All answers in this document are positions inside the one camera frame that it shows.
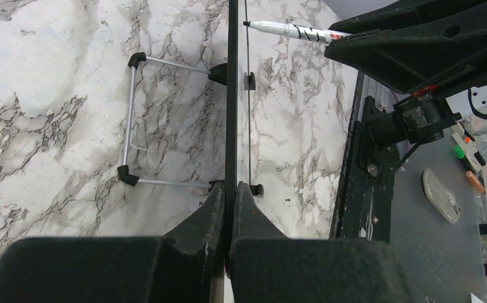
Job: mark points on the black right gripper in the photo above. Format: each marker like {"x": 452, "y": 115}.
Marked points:
{"x": 417, "y": 47}

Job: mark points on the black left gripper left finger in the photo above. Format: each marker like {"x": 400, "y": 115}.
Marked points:
{"x": 184, "y": 265}

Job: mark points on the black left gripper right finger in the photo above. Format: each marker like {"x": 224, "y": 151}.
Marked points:
{"x": 267, "y": 266}

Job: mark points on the black whiteboard marker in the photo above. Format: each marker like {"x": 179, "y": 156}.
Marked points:
{"x": 293, "y": 31}

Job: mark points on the black framed whiteboard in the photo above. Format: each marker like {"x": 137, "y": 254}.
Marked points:
{"x": 237, "y": 149}

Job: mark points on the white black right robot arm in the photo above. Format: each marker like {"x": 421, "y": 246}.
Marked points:
{"x": 432, "y": 52}

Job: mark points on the green orange tool on shelf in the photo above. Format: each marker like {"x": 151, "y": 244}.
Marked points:
{"x": 471, "y": 160}

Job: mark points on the grey oval object on floor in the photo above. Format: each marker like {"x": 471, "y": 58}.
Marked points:
{"x": 440, "y": 196}

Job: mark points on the black small-board stand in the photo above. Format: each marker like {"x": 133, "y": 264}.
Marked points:
{"x": 173, "y": 129}

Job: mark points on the black aluminium front base frame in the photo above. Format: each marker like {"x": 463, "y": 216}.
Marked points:
{"x": 364, "y": 197}

